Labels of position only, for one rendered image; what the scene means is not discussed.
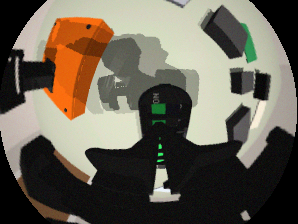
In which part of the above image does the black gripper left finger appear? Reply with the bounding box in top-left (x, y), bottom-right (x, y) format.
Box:
top-left (85, 121), bottom-right (160, 196)

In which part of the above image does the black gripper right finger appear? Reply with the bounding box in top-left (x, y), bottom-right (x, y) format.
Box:
top-left (158, 121), bottom-right (243, 196)

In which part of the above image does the green flat panel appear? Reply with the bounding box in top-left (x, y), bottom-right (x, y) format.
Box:
top-left (239, 23), bottom-right (258, 63)

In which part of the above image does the dark grey switch panel with green rocker switches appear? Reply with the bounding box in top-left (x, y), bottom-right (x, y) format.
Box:
top-left (137, 84), bottom-right (192, 169)

